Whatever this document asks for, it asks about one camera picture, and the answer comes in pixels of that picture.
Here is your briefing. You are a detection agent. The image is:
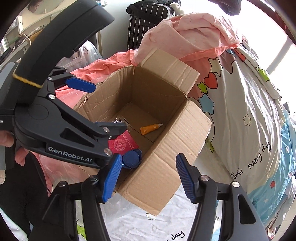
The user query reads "thin black cable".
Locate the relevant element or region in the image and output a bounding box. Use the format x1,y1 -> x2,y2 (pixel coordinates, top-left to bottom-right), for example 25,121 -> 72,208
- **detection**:
35,160 -> 52,197

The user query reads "star printed quilt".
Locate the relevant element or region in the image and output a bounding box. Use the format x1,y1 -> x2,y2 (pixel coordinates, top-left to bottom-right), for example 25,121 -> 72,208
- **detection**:
74,11 -> 296,241

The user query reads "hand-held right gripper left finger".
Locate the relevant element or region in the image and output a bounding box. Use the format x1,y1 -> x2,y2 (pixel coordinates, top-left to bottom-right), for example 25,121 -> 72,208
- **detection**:
29,154 -> 123,241

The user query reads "red square box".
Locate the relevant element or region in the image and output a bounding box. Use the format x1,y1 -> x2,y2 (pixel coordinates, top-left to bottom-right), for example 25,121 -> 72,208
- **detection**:
108,132 -> 139,155

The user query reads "beige hanger hook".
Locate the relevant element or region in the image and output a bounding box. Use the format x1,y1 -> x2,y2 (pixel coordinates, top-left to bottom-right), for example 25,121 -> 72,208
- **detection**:
19,33 -> 32,47

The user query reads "blue spray bottle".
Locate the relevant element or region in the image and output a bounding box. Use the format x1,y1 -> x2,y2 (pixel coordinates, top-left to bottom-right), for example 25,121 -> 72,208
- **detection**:
122,149 -> 143,170

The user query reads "orange tube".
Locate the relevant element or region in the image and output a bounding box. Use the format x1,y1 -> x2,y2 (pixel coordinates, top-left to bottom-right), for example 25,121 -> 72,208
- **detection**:
140,123 -> 163,136

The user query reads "clear plastic bag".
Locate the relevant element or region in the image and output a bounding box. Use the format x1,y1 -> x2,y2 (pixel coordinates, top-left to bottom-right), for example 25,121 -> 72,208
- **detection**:
38,153 -> 201,241

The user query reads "brown cardboard box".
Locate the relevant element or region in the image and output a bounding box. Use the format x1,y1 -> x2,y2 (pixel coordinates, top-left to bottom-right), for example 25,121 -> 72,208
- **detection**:
74,48 -> 212,216

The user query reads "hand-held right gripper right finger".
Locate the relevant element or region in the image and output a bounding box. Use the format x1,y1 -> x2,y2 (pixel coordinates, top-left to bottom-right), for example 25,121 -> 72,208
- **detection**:
176,153 -> 270,241

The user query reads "black striped bag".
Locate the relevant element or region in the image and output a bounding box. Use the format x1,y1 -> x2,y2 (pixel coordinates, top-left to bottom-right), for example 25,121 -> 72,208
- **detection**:
126,0 -> 184,50

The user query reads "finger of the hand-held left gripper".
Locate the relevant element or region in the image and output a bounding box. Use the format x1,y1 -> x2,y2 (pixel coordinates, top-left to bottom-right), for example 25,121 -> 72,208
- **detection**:
47,67 -> 97,98
52,98 -> 128,164

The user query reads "person's left hand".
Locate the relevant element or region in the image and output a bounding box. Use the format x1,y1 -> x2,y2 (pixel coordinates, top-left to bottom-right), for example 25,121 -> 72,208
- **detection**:
0,130 -> 30,186

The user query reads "white plush toy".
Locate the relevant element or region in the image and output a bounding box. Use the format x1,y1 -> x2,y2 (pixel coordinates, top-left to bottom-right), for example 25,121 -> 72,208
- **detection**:
170,1 -> 182,15

